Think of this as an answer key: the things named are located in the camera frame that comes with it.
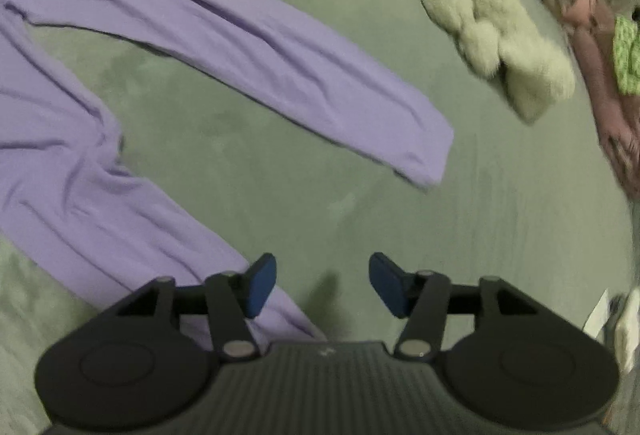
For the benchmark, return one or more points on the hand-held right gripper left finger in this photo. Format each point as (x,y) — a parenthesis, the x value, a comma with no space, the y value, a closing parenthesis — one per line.
(260,287)

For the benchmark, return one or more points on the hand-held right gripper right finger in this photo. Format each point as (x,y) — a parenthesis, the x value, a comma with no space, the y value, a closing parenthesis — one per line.
(390,287)

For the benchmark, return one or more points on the purple pants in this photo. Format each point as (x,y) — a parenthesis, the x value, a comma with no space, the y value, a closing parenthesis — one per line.
(250,50)

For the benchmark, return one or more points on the grey bed blanket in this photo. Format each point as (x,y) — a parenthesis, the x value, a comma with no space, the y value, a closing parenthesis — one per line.
(300,155)

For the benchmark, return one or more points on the white garment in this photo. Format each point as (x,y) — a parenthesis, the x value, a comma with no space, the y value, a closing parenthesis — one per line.
(629,330)

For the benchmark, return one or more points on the white plush toy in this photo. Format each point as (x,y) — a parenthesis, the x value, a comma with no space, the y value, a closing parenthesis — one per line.
(500,30)

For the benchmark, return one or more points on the pink quilt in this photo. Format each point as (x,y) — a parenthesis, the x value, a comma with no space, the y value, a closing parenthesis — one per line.
(595,80)

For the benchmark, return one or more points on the green patterned garment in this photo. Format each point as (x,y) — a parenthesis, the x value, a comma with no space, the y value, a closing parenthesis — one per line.
(627,55)

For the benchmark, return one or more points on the black garment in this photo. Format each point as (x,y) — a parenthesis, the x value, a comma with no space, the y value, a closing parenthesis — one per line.
(637,14)

